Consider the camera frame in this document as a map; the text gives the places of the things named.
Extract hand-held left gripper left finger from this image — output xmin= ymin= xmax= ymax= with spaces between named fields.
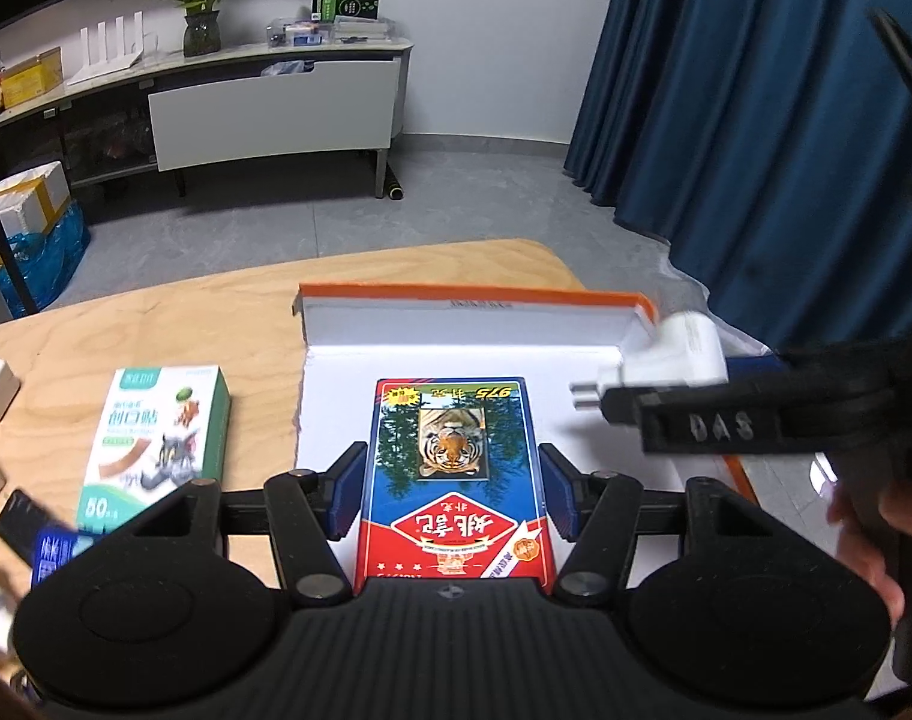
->
xmin=137 ymin=441 xmax=371 ymax=608

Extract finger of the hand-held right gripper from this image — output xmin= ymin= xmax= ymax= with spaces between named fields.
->
xmin=601 ymin=381 xmax=901 ymax=457
xmin=724 ymin=341 xmax=901 ymax=391

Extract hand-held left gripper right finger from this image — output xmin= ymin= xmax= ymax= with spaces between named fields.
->
xmin=538 ymin=442 xmax=764 ymax=608

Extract playing card box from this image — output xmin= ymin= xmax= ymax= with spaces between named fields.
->
xmin=353 ymin=377 xmax=558 ymax=593

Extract orange and white box tray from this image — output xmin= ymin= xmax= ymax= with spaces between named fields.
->
xmin=291 ymin=281 xmax=761 ymax=593

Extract green and white bandage box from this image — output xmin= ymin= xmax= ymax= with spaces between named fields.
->
xmin=77 ymin=365 xmax=232 ymax=537

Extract blue tissue packet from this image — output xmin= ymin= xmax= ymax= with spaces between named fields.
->
xmin=30 ymin=525 xmax=82 ymax=590

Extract person's right hand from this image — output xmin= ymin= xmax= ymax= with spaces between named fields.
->
xmin=827 ymin=454 xmax=912 ymax=627

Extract blue curtain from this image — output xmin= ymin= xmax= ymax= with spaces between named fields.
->
xmin=563 ymin=0 xmax=912 ymax=361

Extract black charger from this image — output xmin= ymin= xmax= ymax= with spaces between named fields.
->
xmin=0 ymin=489 xmax=61 ymax=567

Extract blue plastic bags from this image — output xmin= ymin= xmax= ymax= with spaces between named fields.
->
xmin=0 ymin=202 xmax=93 ymax=312

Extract white media cabinet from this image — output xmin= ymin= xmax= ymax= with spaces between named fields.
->
xmin=0 ymin=37 xmax=413 ymax=200

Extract white box with yellow tape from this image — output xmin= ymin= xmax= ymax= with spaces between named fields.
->
xmin=0 ymin=160 xmax=73 ymax=237

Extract clear plastic container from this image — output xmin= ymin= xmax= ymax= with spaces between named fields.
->
xmin=265 ymin=15 xmax=329 ymax=48
xmin=332 ymin=15 xmax=393 ymax=42

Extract white router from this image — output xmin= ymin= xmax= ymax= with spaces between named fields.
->
xmin=66 ymin=9 xmax=146 ymax=85

